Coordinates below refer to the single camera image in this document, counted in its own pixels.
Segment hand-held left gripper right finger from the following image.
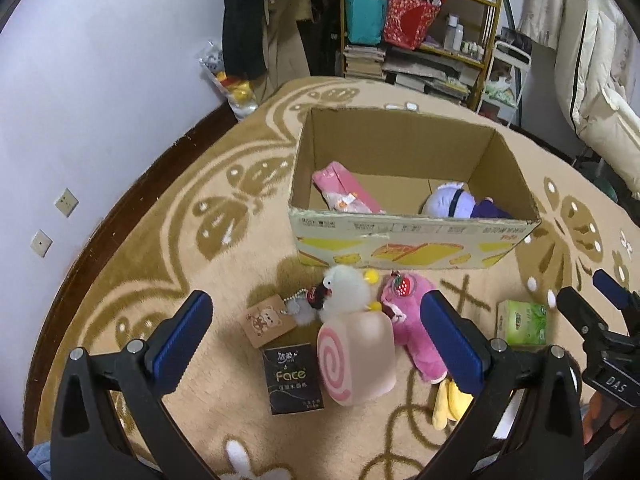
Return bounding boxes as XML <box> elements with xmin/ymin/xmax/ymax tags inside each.
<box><xmin>420</xmin><ymin>291</ymin><xmax>586</xmax><ymax>480</ymax></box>

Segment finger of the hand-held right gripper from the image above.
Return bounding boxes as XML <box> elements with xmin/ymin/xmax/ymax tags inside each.
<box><xmin>556</xmin><ymin>286</ymin><xmax>609</xmax><ymax>342</ymax></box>
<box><xmin>593</xmin><ymin>268</ymin><xmax>640</xmax><ymax>322</ymax></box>

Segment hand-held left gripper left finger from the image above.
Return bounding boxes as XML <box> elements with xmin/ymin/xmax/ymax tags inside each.
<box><xmin>50</xmin><ymin>290</ymin><xmax>214</xmax><ymax>480</ymax></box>

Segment pink strawberry bear plush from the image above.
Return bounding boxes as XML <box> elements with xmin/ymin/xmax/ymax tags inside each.
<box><xmin>378</xmin><ymin>270</ymin><xmax>449</xmax><ymax>385</ymax></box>

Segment yellow plush toy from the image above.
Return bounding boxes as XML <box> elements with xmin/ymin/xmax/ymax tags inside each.
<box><xmin>432</xmin><ymin>377</ymin><xmax>474</xmax><ymax>431</ymax></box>

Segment green tissue pack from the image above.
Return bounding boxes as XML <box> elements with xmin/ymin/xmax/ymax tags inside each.
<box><xmin>495</xmin><ymin>299</ymin><xmax>549</xmax><ymax>347</ymax></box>

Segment brown bear tag card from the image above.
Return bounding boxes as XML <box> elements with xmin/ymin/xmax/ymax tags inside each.
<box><xmin>243</xmin><ymin>295</ymin><xmax>297</xmax><ymax>350</ymax></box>

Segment pink swirl roll cushion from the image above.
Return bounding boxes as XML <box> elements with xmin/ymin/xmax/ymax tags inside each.
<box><xmin>316</xmin><ymin>309</ymin><xmax>397</xmax><ymax>406</ymax></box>

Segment printed cardboard box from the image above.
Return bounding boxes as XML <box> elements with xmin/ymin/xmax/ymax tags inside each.
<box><xmin>288</xmin><ymin>106</ymin><xmax>544</xmax><ymax>271</ymax></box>

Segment white fluffy duck plush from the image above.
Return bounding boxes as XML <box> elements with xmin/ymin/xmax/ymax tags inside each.
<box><xmin>320</xmin><ymin>264</ymin><xmax>382</xmax><ymax>322</ymax></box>

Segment black tissue pack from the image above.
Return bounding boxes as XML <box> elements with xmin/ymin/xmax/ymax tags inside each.
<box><xmin>262</xmin><ymin>342</ymin><xmax>325</xmax><ymax>416</ymax></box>

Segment small cola bottle keychain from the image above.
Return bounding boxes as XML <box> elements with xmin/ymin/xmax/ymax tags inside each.
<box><xmin>304</xmin><ymin>284</ymin><xmax>334</xmax><ymax>319</ymax></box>

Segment beige patterned rug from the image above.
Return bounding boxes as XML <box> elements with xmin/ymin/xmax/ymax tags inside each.
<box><xmin>35</xmin><ymin>76</ymin><xmax>640</xmax><ymax>480</ymax></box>

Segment purple plush doll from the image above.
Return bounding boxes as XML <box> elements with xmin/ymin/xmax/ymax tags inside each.
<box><xmin>419</xmin><ymin>182</ymin><xmax>514</xmax><ymax>220</ymax></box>

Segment pink snack packet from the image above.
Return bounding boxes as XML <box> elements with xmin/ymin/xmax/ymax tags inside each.
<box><xmin>312</xmin><ymin>161</ymin><xmax>386</xmax><ymax>215</ymax></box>

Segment blue jeans leg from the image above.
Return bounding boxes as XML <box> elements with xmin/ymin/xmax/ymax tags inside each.
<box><xmin>26</xmin><ymin>444</ymin><xmax>54</xmax><ymax>480</ymax></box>

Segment cream recliner chair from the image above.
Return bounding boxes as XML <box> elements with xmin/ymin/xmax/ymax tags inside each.
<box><xmin>552</xmin><ymin>0</ymin><xmax>640</xmax><ymax>202</ymax></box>

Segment white trolley cart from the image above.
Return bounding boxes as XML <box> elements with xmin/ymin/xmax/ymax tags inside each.
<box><xmin>479</xmin><ymin>39</ymin><xmax>534</xmax><ymax>129</ymax></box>

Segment clear plastic bag of toys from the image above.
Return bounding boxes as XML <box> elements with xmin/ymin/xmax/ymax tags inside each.
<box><xmin>199</xmin><ymin>41</ymin><xmax>261</xmax><ymax>121</ymax></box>

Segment pile of magazines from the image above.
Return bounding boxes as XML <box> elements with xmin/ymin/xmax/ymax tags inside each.
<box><xmin>382</xmin><ymin>49</ymin><xmax>484</xmax><ymax>107</ymax></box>

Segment wooden shelf rack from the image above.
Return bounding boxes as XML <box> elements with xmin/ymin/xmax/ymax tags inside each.
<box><xmin>339</xmin><ymin>0</ymin><xmax>507</xmax><ymax>112</ymax></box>

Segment stack of books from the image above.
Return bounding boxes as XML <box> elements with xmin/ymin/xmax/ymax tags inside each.
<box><xmin>342</xmin><ymin>44</ymin><xmax>386</xmax><ymax>80</ymax></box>

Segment floral curtain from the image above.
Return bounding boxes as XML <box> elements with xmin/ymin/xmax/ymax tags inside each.
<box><xmin>514</xmin><ymin>0</ymin><xmax>582</xmax><ymax>52</ymax></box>

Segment white bottles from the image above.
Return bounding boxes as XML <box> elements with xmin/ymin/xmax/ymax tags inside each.
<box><xmin>442</xmin><ymin>13</ymin><xmax>466</xmax><ymax>52</ymax></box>

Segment beige hanging trousers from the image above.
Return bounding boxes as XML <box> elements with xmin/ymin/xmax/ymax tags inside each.
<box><xmin>264</xmin><ymin>0</ymin><xmax>312</xmax><ymax>97</ymax></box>

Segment black hanging coat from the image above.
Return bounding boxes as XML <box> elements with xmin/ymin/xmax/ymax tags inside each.
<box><xmin>222</xmin><ymin>0</ymin><xmax>269</xmax><ymax>77</ymax></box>

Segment red gift bag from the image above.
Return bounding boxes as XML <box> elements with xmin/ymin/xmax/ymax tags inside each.
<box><xmin>383</xmin><ymin>0</ymin><xmax>446</xmax><ymax>51</ymax></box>

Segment dark hanging pants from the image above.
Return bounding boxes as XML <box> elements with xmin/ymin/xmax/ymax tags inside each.
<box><xmin>299</xmin><ymin>0</ymin><xmax>347</xmax><ymax>79</ymax></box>

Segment teal bag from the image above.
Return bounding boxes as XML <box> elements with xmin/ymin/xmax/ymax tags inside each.
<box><xmin>343</xmin><ymin>0</ymin><xmax>390</xmax><ymax>46</ymax></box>

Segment white wall socket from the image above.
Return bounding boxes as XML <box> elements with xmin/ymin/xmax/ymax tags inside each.
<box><xmin>29</xmin><ymin>230</ymin><xmax>53</xmax><ymax>258</ymax></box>
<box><xmin>54</xmin><ymin>188</ymin><xmax>80</xmax><ymax>217</ymax></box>

